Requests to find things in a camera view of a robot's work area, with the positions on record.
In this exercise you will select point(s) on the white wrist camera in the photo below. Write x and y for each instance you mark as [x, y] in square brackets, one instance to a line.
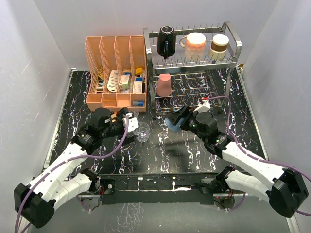
[132, 124]
[202, 105]

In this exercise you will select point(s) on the pink plastic tumbler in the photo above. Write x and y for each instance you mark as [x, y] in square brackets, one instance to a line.
[164, 88]

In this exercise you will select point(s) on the brown and cream cup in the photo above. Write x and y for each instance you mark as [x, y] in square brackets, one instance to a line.
[218, 47]

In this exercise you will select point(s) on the black ceramic mug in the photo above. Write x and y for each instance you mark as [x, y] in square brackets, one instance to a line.
[166, 41]

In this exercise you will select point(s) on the yellow eraser block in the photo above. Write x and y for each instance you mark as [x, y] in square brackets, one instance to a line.
[138, 71]

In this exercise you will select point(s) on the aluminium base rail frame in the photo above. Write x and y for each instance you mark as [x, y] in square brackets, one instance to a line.
[161, 188]

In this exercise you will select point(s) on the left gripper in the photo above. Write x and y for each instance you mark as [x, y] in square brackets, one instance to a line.
[120, 117]

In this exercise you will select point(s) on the steel two-tier dish rack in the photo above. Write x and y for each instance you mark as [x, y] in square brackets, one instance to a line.
[192, 78]

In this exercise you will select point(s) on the white barcode card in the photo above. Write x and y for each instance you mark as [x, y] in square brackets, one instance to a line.
[113, 81]

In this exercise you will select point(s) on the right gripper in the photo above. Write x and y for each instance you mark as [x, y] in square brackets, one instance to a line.
[185, 113]

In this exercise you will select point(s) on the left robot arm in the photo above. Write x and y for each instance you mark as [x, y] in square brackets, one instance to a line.
[53, 177]

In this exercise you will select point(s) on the green and white box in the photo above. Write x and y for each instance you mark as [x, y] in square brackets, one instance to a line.
[125, 81]

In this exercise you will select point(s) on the peach plastic desk organizer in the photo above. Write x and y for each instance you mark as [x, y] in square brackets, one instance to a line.
[118, 72]

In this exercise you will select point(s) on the small orange ceramic mug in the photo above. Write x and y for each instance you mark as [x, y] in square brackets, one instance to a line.
[113, 117]

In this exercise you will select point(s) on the clear faceted glass cup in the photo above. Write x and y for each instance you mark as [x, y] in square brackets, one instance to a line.
[135, 112]

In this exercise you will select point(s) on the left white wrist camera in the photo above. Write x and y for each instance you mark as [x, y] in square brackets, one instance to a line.
[132, 124]

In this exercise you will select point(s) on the white red-print box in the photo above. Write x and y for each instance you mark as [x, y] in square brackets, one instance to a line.
[137, 87]

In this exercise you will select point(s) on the grey blue cylinder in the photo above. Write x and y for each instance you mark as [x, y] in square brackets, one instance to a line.
[138, 103]

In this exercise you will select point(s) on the blue plastic tumbler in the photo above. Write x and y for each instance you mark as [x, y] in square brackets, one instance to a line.
[171, 126]

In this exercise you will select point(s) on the pink textured mug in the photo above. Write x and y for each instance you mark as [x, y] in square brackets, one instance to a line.
[194, 45]

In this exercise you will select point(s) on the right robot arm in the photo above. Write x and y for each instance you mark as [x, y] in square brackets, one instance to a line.
[250, 165]

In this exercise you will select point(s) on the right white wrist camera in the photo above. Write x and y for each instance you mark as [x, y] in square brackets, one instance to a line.
[202, 105]

